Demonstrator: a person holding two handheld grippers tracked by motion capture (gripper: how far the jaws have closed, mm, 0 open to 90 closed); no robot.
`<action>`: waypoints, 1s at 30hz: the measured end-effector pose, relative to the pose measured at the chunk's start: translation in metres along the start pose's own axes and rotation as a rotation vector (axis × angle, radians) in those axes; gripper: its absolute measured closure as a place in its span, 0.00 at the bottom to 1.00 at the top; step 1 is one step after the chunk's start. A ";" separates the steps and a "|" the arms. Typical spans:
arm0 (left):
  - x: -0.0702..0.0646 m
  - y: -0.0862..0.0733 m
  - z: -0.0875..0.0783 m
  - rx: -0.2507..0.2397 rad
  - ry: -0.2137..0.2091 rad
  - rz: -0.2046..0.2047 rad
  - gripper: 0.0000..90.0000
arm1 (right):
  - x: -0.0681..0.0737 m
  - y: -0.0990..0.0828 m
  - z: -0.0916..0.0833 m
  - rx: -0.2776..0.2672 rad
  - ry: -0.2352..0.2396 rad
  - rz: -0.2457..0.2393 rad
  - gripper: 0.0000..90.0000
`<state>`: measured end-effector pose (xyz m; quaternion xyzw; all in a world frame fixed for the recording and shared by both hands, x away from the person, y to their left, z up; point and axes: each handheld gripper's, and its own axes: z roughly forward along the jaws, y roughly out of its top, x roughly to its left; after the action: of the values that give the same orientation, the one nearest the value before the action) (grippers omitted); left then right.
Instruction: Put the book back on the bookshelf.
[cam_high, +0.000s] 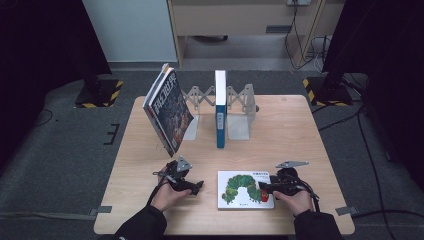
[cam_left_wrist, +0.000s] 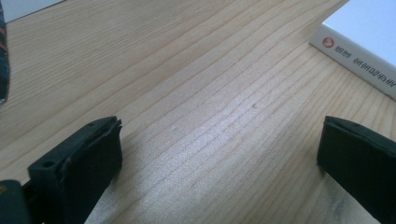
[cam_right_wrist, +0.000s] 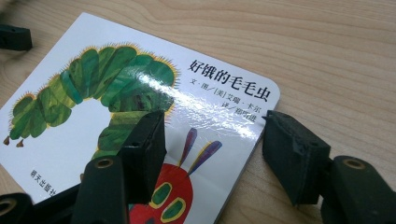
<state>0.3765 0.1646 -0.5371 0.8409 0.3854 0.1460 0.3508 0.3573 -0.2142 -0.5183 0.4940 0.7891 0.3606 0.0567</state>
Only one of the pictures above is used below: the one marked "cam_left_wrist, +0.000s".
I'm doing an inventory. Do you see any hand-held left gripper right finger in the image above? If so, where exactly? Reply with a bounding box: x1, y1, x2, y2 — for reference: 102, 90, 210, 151
316, 115, 396, 224

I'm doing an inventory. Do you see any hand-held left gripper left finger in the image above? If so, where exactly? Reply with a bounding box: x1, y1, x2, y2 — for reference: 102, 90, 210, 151
27, 115, 124, 224

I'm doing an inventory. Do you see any white book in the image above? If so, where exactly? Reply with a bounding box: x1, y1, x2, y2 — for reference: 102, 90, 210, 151
308, 0, 396, 102

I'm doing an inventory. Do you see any dark patterned book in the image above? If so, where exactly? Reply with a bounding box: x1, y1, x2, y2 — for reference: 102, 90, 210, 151
0, 0, 11, 105

